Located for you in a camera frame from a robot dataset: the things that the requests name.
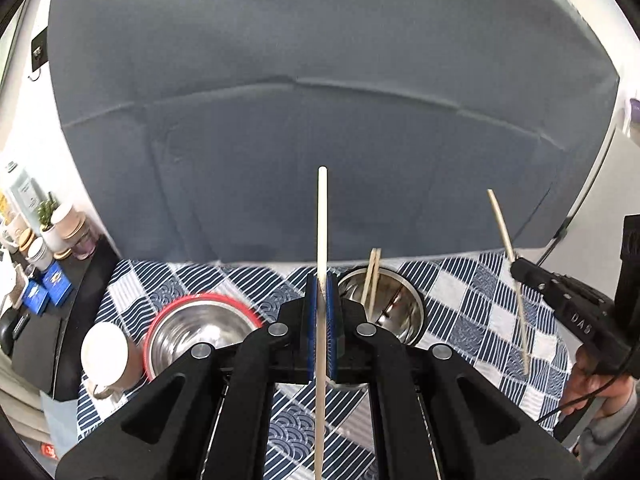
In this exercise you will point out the person's right forearm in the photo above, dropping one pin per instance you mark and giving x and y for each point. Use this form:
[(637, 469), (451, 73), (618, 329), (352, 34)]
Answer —
[(612, 435)]

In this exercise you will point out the wooden chopstick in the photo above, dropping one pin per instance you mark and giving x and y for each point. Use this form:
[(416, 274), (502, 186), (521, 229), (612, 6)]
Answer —
[(375, 280), (500, 225), (369, 280), (322, 210)]

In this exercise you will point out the white bottle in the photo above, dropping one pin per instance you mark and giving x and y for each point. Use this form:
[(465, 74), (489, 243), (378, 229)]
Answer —
[(20, 187)]

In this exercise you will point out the blue patterned tablecloth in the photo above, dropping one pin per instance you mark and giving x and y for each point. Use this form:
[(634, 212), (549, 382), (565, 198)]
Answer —
[(475, 310)]

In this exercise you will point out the purple glass jar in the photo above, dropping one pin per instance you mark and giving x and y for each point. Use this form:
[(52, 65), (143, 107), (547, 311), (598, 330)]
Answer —
[(83, 248)]

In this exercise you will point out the grey fabric backdrop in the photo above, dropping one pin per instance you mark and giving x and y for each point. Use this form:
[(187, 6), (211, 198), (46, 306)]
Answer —
[(325, 85)]

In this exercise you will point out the blue box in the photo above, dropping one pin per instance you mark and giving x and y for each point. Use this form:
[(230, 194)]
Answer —
[(35, 296), (56, 284)]

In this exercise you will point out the paper cup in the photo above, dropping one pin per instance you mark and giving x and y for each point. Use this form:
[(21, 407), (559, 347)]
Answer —
[(105, 355)]

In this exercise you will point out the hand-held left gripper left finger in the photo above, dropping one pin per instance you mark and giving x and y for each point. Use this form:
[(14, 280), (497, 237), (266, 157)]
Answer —
[(312, 325)]

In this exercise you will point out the small green potted plant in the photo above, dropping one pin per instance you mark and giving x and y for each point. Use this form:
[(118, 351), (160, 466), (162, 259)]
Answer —
[(48, 212)]

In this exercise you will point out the black wall socket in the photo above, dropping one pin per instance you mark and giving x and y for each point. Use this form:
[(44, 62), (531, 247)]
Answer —
[(38, 52)]

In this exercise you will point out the black steel chopstick holder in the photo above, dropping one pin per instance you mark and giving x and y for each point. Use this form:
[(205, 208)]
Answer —
[(400, 305)]

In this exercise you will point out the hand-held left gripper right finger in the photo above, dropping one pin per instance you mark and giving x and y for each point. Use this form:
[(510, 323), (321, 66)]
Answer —
[(334, 325)]

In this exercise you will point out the person's right hand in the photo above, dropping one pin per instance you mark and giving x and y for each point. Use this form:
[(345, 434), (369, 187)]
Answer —
[(587, 382)]

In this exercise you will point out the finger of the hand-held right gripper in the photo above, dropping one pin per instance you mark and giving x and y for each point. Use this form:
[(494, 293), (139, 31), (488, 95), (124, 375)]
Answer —
[(532, 274)]

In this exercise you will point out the stacked cups and bowls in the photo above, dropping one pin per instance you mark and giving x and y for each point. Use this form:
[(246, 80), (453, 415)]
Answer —
[(67, 225)]

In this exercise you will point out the red steel bowl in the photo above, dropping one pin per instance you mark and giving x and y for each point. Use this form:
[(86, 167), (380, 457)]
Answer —
[(200, 322)]

